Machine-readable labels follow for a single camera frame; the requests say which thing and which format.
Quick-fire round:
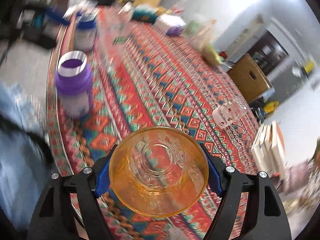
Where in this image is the amber glass cup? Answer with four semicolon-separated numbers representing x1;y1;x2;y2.
109;126;209;217

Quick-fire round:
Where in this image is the pink ceramic vase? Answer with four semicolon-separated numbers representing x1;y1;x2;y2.
284;159;319;195

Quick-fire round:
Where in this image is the stack of books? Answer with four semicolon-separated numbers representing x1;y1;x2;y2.
251;121;286;180

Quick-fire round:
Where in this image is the clear floral glass jar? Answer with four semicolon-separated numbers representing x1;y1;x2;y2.
212;97;249;129

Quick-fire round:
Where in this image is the purple open bottle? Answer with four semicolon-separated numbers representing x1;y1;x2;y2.
55;50;93;118

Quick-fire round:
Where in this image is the wooden chair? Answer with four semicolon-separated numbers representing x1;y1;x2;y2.
227;54;273;103

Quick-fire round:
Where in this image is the yellow tote bag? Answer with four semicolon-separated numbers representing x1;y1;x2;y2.
302;54;316;76

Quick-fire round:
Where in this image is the dark entrance door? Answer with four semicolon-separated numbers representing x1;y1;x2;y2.
247;31;289;76

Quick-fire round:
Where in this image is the patterned red tablecloth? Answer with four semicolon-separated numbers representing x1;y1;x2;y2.
46;6;261;240

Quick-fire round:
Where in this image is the green yellow bowl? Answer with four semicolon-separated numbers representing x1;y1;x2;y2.
201;43;222;67

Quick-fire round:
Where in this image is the blue open bottle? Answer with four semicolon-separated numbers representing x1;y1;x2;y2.
73;13;97;53

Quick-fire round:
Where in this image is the clear plastic container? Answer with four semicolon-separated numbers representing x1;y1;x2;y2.
184;19;217;51

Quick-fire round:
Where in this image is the white purple tissue pack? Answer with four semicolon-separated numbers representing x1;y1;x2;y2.
154;14;186;36

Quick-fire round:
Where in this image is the green tissue box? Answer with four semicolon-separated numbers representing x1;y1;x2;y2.
131;4;166;24

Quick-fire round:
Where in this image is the plastic water bottle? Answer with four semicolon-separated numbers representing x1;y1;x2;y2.
171;0;188;16

